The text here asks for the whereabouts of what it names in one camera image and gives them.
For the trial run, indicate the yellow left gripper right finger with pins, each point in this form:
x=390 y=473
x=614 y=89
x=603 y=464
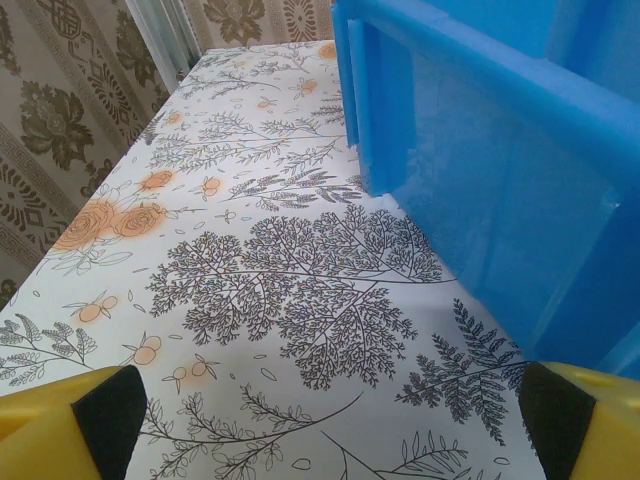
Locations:
x=600 y=430

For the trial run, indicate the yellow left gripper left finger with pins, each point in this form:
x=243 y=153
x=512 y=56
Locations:
x=40 y=435

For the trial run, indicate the blue plastic bin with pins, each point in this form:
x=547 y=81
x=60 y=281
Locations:
x=500 y=150

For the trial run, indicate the aluminium corner post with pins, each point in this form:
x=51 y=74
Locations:
x=160 y=35

